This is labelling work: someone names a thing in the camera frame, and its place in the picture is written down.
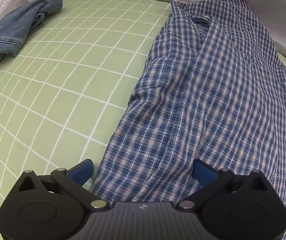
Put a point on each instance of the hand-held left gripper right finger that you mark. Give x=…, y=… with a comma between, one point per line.
x=204, y=172

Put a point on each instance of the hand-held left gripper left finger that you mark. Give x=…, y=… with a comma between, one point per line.
x=83, y=171

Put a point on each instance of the blue denim jeans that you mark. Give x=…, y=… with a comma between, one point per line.
x=13, y=27

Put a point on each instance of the blue plaid shirt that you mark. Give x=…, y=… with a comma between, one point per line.
x=207, y=92

